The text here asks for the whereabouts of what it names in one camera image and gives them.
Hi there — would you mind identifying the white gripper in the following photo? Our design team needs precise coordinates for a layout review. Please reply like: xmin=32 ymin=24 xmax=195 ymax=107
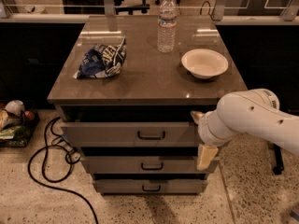
xmin=191 ymin=111 xmax=234 ymax=171

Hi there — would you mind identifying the grey top drawer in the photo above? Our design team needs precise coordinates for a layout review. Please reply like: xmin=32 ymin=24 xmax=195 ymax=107
xmin=62 ymin=122 xmax=199 ymax=147

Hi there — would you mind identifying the grey drawer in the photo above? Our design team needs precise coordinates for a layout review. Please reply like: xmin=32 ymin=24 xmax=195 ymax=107
xmin=81 ymin=156 xmax=220 ymax=174
xmin=93 ymin=179 xmax=207 ymax=194
xmin=62 ymin=122 xmax=199 ymax=147

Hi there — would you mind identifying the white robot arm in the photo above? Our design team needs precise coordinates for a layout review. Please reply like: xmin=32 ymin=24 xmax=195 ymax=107
xmin=191 ymin=89 xmax=299 ymax=171

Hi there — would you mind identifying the grey drawer cabinet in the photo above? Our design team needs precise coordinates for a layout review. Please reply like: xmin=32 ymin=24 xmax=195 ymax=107
xmin=48 ymin=16 xmax=246 ymax=181

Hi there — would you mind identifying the grey middle drawer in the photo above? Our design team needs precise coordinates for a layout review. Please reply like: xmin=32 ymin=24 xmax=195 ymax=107
xmin=81 ymin=156 xmax=220 ymax=174

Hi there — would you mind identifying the grey bottom drawer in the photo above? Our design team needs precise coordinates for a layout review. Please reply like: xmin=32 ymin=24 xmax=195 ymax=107
xmin=93 ymin=179 xmax=207 ymax=194

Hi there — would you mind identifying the white bowl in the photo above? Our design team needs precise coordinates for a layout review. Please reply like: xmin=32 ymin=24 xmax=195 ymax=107
xmin=181 ymin=49 xmax=229 ymax=79

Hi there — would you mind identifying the black stand with wheel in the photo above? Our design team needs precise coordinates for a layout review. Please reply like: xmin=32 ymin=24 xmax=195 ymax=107
xmin=273 ymin=144 xmax=284 ymax=175

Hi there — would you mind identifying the clear plastic water bottle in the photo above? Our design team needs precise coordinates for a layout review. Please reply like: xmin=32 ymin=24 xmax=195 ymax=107
xmin=157 ymin=0 xmax=177 ymax=53

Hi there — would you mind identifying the blue crumpled chip bag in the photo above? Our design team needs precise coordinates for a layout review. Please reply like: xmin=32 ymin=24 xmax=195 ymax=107
xmin=73 ymin=38 xmax=127 ymax=79

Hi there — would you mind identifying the black tray with objects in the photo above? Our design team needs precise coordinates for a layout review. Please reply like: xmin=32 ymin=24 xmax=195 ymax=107
xmin=0 ymin=100 xmax=39 ymax=147

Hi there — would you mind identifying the black floor cable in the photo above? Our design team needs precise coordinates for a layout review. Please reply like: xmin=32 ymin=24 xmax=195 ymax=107
xmin=26 ymin=117 xmax=99 ymax=224

